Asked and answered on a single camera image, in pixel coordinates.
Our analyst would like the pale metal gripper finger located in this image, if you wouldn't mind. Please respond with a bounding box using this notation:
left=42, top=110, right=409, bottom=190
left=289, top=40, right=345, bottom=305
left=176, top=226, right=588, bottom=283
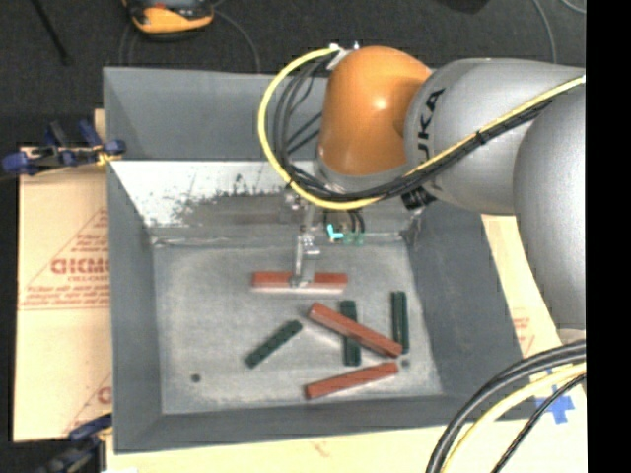
left=293, top=236, right=305, bottom=288
left=302, top=234, right=322, bottom=287

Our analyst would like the red-brown block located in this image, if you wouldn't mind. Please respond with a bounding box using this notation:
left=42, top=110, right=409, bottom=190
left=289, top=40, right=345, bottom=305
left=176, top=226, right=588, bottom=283
left=249, top=269, right=349, bottom=296
left=307, top=302, right=405, bottom=360
left=303, top=361, right=401, bottom=401

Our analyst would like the dark green flat block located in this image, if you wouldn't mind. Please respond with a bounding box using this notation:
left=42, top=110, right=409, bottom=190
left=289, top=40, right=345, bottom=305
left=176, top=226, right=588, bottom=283
left=244, top=318, right=305, bottom=370
left=389, top=290, right=412, bottom=356
left=338, top=299, right=363, bottom=368

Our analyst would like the grey metal bin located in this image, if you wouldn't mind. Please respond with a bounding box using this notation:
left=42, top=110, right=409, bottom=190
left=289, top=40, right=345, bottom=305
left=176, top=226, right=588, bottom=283
left=102, top=65, right=541, bottom=453

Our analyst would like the black cylinder on white bracket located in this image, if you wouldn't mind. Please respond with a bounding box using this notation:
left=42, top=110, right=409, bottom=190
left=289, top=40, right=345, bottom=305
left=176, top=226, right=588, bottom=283
left=400, top=187, right=440, bottom=241

